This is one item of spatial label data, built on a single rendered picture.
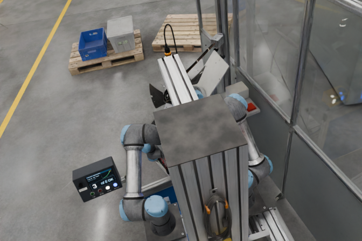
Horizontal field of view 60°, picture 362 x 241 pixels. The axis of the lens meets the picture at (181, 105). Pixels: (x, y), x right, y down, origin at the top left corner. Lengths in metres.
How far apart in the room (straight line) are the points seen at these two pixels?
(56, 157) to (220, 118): 3.24
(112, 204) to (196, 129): 2.48
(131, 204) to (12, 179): 2.56
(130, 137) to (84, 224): 1.74
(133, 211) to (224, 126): 0.95
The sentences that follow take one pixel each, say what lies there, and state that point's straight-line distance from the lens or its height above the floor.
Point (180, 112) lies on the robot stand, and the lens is 1.06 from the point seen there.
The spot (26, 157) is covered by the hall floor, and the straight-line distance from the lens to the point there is 4.31.
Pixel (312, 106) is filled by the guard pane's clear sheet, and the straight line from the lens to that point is 2.14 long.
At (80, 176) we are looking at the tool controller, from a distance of 2.04.
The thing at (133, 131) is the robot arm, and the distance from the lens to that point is 1.80.
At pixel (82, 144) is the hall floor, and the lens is 4.06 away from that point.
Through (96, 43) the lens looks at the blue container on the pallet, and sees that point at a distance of 5.64.
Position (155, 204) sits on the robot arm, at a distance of 1.76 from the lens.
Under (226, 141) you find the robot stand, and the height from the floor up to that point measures 2.03.
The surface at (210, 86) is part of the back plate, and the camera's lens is 2.46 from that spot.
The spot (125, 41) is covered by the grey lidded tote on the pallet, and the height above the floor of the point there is 0.33.
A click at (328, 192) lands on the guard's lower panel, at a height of 0.74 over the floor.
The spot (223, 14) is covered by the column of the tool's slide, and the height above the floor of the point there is 1.58.
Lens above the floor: 2.75
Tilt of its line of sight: 42 degrees down
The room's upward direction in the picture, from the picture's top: 11 degrees counter-clockwise
